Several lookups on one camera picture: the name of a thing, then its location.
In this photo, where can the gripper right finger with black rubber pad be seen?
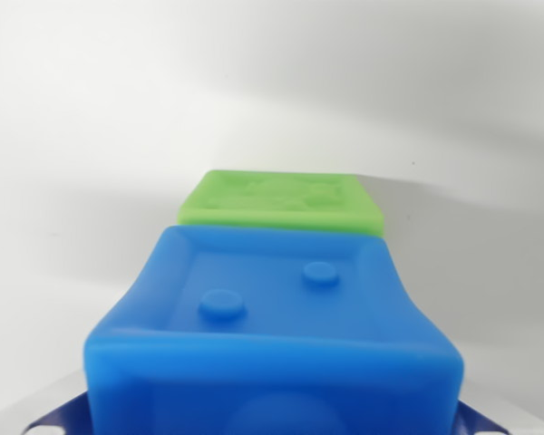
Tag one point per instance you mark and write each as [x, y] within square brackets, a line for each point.
[478, 421]

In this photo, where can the gripper left finger with black rubber pad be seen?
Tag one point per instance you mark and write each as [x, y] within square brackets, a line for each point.
[65, 412]

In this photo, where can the blue cube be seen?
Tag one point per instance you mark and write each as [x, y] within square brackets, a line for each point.
[272, 335]

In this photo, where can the green cube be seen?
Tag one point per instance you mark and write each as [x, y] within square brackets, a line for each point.
[281, 199]

